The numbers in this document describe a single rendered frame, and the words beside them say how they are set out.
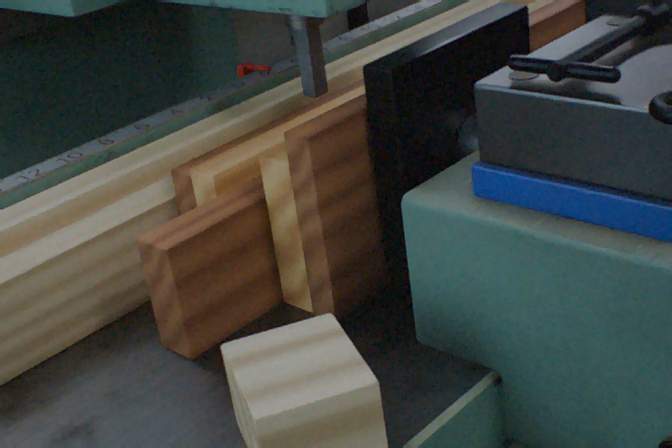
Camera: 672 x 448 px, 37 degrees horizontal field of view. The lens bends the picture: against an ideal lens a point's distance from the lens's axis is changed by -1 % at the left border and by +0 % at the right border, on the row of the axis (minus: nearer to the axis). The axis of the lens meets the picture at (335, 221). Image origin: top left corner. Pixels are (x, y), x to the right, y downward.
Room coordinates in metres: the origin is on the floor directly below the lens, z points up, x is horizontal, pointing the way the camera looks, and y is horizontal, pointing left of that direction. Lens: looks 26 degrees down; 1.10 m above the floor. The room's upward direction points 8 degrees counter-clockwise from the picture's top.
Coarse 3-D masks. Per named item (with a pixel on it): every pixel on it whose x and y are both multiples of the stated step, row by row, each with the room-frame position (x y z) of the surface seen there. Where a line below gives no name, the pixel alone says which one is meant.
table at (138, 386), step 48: (96, 336) 0.35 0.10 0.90; (144, 336) 0.35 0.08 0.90; (240, 336) 0.34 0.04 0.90; (384, 336) 0.32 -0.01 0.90; (48, 384) 0.32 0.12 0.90; (96, 384) 0.32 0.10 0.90; (144, 384) 0.31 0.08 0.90; (192, 384) 0.31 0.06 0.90; (384, 384) 0.29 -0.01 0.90; (432, 384) 0.29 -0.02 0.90; (480, 384) 0.28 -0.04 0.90; (0, 432) 0.30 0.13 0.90; (48, 432) 0.29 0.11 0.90; (96, 432) 0.29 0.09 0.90; (144, 432) 0.28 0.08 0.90; (192, 432) 0.28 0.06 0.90; (240, 432) 0.28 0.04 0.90; (432, 432) 0.26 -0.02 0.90; (480, 432) 0.28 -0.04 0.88
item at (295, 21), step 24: (168, 0) 0.49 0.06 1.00; (192, 0) 0.47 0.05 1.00; (216, 0) 0.46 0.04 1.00; (240, 0) 0.45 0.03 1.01; (264, 0) 0.43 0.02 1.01; (288, 0) 0.42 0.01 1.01; (312, 0) 0.41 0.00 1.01; (336, 0) 0.41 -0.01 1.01; (360, 0) 0.42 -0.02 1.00; (288, 24) 0.46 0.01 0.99; (312, 24) 0.46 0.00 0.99
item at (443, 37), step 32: (448, 32) 0.38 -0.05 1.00; (480, 32) 0.38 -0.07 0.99; (512, 32) 0.40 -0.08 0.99; (384, 64) 0.35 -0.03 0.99; (416, 64) 0.36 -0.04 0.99; (448, 64) 0.37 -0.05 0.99; (480, 64) 0.38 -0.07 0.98; (384, 96) 0.35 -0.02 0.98; (416, 96) 0.36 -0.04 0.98; (448, 96) 0.37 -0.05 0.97; (384, 128) 0.35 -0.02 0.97; (416, 128) 0.35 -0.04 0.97; (448, 128) 0.37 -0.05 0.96; (384, 160) 0.35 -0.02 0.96; (416, 160) 0.35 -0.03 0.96; (448, 160) 0.37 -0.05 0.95; (384, 192) 0.35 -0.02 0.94; (384, 224) 0.36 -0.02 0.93
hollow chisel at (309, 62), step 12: (300, 36) 0.46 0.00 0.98; (312, 36) 0.46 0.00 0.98; (300, 48) 0.47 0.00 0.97; (312, 48) 0.46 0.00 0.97; (300, 60) 0.47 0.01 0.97; (312, 60) 0.46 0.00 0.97; (312, 72) 0.46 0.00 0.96; (324, 72) 0.47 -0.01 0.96; (312, 84) 0.46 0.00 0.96; (324, 84) 0.47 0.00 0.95; (312, 96) 0.46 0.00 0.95
